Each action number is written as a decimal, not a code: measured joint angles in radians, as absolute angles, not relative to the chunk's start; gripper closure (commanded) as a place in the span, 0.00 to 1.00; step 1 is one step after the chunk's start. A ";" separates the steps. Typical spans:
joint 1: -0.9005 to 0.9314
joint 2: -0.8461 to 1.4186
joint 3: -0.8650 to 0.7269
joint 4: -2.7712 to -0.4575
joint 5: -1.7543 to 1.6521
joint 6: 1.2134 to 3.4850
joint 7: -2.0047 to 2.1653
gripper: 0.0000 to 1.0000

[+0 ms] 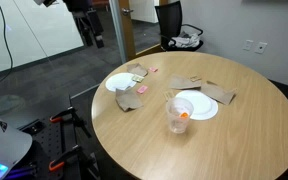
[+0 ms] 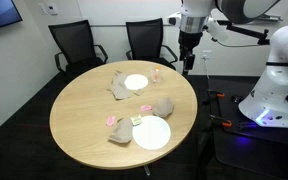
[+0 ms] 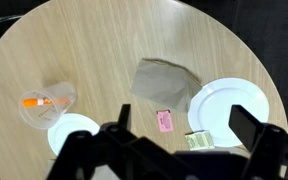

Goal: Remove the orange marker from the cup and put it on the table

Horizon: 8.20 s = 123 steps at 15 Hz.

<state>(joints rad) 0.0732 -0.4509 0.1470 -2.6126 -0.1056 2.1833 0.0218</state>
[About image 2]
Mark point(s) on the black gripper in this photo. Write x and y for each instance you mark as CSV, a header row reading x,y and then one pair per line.
x,y
189,40

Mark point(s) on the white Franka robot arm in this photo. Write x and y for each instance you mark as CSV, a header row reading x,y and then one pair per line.
x,y
270,93

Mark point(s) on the clear plastic cup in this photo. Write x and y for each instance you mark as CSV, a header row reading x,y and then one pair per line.
x,y
152,78

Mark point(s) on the black orange bar clamp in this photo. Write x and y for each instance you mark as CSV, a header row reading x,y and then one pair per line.
x,y
223,122
217,95

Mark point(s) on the black mesh office chair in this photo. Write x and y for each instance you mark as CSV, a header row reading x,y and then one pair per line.
x,y
149,40
77,46

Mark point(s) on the brown paper napkin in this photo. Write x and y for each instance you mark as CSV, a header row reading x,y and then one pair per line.
x,y
164,106
121,91
119,77
121,131

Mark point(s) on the small white paper plate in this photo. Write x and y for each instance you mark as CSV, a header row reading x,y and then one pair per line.
x,y
136,81

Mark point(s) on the small brown packet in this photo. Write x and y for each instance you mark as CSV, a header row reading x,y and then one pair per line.
x,y
139,92

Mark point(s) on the yellow sweetener packet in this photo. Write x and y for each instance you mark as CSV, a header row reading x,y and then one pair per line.
x,y
136,120

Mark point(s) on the large white paper plate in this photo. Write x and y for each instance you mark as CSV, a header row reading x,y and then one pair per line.
x,y
151,132

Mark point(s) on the white wall outlet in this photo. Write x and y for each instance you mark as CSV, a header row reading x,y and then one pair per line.
x,y
206,55

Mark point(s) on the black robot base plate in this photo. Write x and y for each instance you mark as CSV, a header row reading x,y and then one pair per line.
x,y
284,135

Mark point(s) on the white wall thermostat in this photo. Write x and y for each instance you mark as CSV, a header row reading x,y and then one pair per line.
x,y
52,8

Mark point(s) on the white wall switch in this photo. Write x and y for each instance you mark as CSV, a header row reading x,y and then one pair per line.
x,y
42,8

